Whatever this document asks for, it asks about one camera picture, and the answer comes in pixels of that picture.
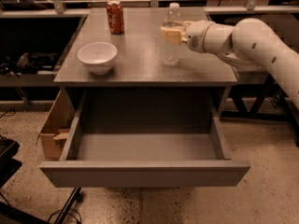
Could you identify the clear plastic water bottle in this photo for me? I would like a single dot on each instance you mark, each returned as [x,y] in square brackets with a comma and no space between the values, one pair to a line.
[172,19]

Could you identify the brown cardboard box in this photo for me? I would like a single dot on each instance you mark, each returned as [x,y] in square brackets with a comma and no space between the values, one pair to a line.
[56,127]

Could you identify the grey open top drawer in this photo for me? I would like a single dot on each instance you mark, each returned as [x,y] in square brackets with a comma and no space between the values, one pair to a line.
[142,138]

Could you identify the white ceramic bowl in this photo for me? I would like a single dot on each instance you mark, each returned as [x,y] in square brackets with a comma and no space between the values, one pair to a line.
[98,57]

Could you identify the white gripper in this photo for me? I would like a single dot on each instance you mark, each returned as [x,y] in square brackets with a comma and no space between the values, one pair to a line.
[195,35]

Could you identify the orange soda can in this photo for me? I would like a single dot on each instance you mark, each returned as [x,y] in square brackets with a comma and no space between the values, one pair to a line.
[115,17]

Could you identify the grey counter cabinet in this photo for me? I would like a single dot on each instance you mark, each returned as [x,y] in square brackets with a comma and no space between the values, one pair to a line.
[139,61]

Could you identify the black headphones on shelf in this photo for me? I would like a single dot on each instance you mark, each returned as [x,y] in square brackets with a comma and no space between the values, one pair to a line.
[29,63]

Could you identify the black equipment at left edge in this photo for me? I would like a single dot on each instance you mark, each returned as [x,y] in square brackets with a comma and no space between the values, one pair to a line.
[8,165]

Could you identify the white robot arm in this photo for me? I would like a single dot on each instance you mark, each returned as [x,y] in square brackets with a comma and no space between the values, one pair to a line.
[247,46]

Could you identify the black chair at right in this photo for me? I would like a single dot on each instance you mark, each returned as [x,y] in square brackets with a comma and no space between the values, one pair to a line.
[258,96]

